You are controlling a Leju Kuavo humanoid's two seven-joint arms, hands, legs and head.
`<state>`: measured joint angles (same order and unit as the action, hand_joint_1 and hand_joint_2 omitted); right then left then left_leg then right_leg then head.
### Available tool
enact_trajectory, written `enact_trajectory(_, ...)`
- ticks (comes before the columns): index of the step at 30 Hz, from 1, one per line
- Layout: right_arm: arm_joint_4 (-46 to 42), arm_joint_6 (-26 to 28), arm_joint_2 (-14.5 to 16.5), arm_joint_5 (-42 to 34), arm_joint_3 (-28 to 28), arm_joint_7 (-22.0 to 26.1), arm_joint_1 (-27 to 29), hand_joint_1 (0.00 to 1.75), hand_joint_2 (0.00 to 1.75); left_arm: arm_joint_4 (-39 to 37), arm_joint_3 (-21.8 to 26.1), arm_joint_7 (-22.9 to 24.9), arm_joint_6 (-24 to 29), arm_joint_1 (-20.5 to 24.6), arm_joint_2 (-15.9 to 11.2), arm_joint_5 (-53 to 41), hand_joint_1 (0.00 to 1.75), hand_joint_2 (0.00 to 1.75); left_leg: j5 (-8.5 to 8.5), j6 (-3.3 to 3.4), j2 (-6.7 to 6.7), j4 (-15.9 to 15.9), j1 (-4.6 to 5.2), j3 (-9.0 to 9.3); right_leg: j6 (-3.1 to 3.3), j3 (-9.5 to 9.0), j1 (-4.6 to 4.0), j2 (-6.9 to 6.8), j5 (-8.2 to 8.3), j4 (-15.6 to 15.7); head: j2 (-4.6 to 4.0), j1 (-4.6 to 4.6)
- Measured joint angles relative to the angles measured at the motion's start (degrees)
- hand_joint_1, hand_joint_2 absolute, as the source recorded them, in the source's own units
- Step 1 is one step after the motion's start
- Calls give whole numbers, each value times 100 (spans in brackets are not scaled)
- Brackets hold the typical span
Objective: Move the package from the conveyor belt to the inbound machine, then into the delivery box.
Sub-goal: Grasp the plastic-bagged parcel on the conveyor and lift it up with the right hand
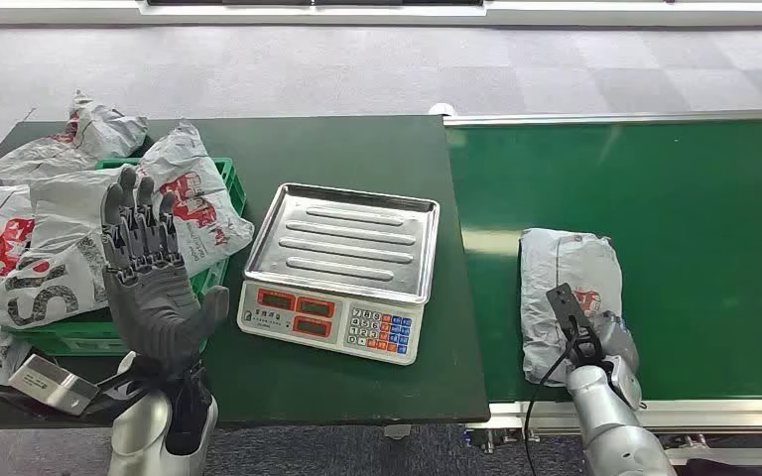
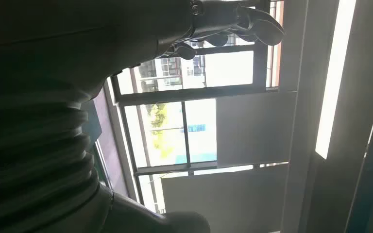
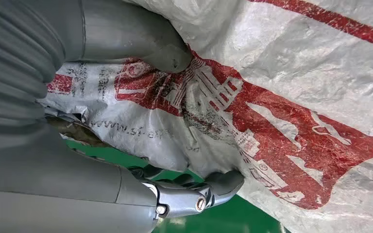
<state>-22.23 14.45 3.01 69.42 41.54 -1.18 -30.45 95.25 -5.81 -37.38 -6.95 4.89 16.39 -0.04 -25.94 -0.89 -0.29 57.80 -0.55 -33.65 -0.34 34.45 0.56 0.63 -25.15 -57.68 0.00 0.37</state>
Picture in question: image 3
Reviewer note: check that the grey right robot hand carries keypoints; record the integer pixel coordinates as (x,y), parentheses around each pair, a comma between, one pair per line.
(61,193)

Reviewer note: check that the ribbed grey right arm sleeve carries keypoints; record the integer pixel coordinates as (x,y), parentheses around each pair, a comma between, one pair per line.
(12,64)

